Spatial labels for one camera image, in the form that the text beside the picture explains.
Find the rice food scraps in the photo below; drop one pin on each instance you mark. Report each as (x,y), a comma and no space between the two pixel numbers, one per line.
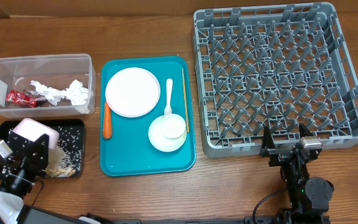
(61,161)

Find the large white plate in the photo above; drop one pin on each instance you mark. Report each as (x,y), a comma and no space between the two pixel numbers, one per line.
(132,92)

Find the white plastic spoon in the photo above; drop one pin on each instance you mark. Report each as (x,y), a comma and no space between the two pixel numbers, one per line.
(169,87)

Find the white saucer plate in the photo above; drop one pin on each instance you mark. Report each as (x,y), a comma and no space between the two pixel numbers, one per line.
(159,141)

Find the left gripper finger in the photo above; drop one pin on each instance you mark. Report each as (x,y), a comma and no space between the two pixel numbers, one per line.
(15,139)
(40,147)

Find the small white cup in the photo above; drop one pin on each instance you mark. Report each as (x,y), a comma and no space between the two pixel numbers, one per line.
(173,126)

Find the clear plastic waste bin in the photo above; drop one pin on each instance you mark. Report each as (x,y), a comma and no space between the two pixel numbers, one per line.
(60,72)

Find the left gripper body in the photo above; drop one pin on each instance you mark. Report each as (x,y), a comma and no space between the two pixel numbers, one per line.
(23,180)

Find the red snack wrapper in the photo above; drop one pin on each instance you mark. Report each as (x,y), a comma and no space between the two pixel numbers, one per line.
(22,99)

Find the grey plastic dishwasher rack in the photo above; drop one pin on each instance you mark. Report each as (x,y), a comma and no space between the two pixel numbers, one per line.
(274,67)

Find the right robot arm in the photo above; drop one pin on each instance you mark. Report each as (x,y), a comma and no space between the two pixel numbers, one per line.
(309,196)

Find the small white food bowl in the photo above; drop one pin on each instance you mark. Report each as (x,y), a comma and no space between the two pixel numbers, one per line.
(32,130)

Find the teal plastic serving tray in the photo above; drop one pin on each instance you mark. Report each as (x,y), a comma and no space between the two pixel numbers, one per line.
(129,151)

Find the wooden chopstick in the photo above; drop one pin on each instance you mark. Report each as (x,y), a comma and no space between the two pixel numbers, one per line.
(185,100)

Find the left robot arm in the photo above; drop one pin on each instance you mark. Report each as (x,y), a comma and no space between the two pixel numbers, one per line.
(14,210)

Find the black plastic tray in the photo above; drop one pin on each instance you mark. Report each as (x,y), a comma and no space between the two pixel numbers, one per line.
(7,126)

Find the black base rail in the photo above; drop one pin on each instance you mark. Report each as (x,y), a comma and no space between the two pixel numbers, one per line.
(191,221)

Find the orange carrot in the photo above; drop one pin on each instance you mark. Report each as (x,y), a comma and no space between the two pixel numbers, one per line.
(107,122)

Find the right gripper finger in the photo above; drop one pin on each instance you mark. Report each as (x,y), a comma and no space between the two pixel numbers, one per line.
(267,142)
(304,131)

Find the white tissue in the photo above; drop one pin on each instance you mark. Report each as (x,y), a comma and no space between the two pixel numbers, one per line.
(76,93)

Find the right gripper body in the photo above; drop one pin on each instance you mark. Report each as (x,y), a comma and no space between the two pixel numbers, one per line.
(279,155)

